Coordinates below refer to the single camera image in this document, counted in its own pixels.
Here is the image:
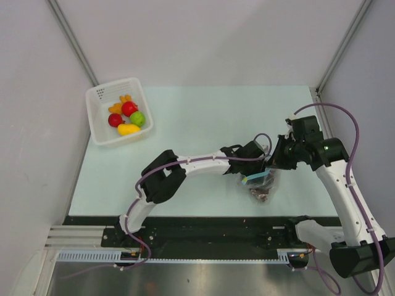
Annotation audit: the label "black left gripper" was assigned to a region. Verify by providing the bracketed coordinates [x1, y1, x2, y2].
[239, 158, 267, 190]

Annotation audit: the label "clear zip top bag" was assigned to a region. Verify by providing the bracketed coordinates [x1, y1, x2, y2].
[236, 168, 281, 205]

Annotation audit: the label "purple fake grapes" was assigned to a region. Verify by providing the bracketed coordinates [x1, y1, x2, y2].
[246, 174, 277, 202]

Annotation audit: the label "green fake fruit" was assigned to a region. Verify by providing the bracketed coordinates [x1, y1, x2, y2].
[130, 111, 146, 128]

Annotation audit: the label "yellow fake lemon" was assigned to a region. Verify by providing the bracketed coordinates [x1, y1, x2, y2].
[117, 124, 141, 136]

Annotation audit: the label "red fake tomato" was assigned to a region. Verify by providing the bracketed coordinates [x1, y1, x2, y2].
[121, 101, 139, 117]

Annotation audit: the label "red fake apple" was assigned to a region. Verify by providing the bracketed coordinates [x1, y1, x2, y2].
[107, 113, 125, 128]

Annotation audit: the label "orange fake food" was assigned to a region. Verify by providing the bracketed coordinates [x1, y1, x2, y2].
[108, 94, 133, 115]

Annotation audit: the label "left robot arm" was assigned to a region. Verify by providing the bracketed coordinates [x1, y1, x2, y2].
[114, 140, 272, 247]

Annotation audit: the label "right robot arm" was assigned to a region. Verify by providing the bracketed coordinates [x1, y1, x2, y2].
[265, 116, 394, 278]

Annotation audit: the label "white plastic basket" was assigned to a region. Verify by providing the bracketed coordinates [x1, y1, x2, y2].
[85, 78, 154, 147]

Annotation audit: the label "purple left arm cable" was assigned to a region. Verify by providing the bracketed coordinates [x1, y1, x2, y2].
[58, 133, 272, 280]

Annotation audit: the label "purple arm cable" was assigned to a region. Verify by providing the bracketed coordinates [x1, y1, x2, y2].
[58, 133, 272, 280]
[291, 103, 385, 295]

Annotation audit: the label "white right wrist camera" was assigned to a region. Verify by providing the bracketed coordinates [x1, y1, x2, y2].
[285, 113, 297, 130]

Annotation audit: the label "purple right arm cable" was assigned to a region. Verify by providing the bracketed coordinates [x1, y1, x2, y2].
[291, 103, 385, 295]

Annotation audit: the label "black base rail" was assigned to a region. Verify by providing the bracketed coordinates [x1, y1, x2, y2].
[63, 216, 307, 258]

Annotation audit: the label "white slotted cable duct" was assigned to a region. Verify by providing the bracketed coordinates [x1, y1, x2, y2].
[56, 249, 309, 265]

